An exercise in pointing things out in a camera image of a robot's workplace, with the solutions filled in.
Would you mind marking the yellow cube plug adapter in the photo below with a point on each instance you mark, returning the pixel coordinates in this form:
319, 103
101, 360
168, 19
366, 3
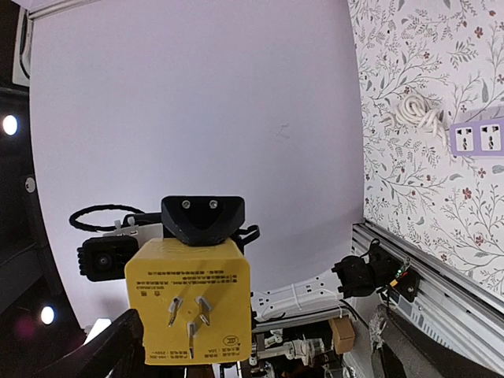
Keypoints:
193, 302

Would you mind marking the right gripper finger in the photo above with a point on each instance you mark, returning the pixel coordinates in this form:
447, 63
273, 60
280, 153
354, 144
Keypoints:
116, 352

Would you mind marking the purple power strip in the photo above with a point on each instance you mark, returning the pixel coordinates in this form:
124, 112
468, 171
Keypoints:
479, 138

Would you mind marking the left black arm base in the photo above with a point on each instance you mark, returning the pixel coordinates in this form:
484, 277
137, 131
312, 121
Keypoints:
393, 273

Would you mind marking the aluminium front rail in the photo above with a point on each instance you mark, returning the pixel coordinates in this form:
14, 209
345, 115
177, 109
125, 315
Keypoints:
449, 307

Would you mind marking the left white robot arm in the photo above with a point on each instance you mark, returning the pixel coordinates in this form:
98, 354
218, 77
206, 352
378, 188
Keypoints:
348, 278

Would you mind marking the floral patterned table mat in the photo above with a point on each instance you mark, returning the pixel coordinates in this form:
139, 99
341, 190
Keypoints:
423, 66

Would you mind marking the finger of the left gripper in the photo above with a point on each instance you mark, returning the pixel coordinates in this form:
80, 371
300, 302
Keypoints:
202, 220

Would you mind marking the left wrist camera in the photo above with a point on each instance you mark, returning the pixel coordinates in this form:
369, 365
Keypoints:
104, 258

